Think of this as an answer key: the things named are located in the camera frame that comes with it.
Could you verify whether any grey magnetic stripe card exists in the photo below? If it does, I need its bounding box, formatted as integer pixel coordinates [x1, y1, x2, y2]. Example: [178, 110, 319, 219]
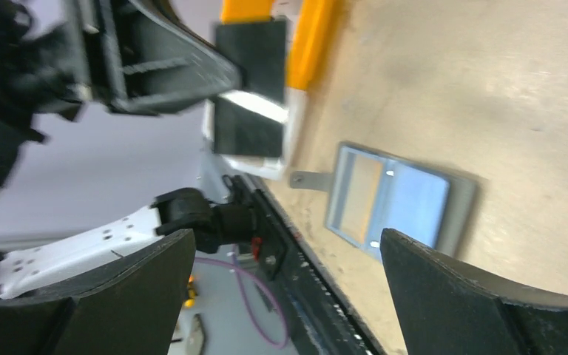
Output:
[212, 17, 290, 160]

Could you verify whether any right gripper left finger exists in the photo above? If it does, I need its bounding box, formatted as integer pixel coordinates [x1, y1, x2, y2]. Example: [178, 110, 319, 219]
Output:
[0, 230, 195, 355]

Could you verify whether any yellow plastic bin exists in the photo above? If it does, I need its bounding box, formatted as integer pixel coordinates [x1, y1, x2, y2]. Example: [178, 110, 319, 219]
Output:
[220, 0, 343, 92]

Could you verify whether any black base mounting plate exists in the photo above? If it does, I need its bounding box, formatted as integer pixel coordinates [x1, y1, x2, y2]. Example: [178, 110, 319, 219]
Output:
[222, 175, 384, 354]

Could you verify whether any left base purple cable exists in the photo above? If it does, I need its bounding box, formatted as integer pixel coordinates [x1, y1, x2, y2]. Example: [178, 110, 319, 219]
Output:
[193, 252, 292, 351]

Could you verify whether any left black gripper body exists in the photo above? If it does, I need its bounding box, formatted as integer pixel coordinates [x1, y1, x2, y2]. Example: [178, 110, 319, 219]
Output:
[0, 0, 133, 143]

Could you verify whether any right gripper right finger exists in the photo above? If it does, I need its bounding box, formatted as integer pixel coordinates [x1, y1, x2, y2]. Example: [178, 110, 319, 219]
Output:
[380, 229, 568, 354]

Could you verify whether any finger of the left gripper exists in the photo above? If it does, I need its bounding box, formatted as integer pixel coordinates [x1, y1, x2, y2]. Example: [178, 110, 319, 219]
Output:
[98, 1, 241, 115]

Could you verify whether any grey card holder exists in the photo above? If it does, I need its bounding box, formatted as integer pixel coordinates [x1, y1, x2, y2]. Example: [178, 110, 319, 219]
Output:
[289, 141, 479, 260]

